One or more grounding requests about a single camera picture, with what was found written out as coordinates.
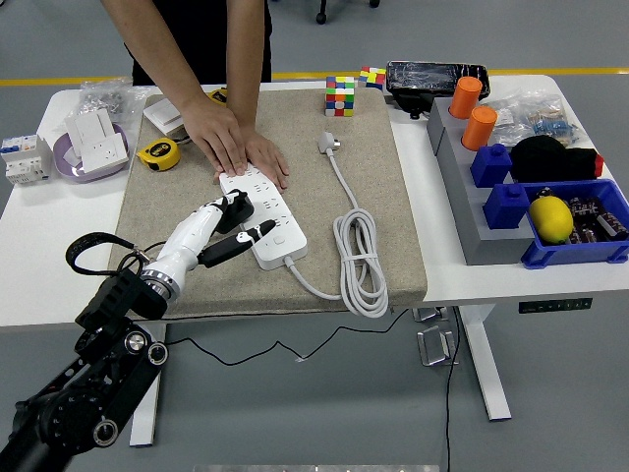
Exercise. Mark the large Rubik's cube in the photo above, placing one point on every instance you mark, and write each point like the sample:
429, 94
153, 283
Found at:
340, 98

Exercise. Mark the black office chair base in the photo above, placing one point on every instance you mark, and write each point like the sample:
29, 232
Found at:
321, 18

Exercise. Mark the purple bowl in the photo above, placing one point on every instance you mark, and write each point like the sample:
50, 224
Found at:
66, 167

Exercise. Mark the clear bag of metal parts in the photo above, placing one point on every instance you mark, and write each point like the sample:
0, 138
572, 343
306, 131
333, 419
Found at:
105, 98

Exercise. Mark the grey-brown fabric mat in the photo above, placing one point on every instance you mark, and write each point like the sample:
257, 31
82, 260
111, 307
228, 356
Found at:
295, 172

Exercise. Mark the person's right forearm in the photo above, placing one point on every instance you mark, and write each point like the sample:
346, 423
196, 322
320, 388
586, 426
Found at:
162, 49

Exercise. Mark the person's left hand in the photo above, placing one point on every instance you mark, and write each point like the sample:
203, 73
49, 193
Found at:
268, 159

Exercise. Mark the grey stepped block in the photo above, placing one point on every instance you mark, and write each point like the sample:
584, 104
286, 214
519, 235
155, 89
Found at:
472, 221

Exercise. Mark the white circuit breaker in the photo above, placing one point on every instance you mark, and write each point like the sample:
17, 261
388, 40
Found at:
24, 159

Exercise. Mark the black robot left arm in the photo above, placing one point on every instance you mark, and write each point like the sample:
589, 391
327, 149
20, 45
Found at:
98, 383

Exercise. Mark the blue plastic bin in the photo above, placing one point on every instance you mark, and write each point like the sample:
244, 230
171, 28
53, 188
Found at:
570, 254

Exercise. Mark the white table leg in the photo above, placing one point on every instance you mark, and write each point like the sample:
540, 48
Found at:
486, 369
145, 423

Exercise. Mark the blue block with knob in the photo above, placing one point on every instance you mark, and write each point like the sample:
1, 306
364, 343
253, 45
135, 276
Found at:
490, 167
506, 209

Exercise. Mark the white blank panel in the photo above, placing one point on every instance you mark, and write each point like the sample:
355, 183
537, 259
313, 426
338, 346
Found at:
91, 125

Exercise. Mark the yellow lemon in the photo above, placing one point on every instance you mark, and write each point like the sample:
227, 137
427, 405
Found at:
551, 220

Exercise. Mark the white power strip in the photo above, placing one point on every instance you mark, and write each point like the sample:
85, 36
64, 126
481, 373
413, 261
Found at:
280, 211

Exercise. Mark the small Rubik's cube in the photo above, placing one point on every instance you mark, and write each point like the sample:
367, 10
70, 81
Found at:
372, 78

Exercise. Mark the white wall switch panel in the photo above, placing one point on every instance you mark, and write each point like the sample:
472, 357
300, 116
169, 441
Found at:
160, 113

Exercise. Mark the black plug adapter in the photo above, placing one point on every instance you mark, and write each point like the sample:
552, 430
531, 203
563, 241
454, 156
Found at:
239, 214

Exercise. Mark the white wall socket panel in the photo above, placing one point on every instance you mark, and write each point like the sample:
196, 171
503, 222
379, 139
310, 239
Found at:
103, 153

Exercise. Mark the dark capacitors pile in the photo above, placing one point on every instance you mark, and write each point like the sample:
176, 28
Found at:
597, 218

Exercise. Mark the black cloth bundle red tip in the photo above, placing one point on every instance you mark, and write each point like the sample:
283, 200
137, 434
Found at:
545, 159

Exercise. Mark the black table control panel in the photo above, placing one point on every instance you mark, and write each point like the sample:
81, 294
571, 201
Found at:
555, 306

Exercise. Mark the person's left forearm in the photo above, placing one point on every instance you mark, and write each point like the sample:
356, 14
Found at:
245, 59

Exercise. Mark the black tray wrapped in plastic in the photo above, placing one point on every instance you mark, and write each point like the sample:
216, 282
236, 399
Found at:
422, 78

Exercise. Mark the clear bag of resistors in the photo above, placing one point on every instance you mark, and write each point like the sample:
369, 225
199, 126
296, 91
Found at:
540, 120

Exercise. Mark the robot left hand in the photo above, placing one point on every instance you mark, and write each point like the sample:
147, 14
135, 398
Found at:
189, 236

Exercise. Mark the person's right hand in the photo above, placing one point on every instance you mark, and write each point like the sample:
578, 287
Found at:
216, 135

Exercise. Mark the orange cylinder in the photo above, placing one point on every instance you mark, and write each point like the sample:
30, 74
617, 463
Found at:
479, 129
465, 98

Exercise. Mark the silver metal bracket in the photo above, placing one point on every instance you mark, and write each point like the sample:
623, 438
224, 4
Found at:
430, 314
435, 346

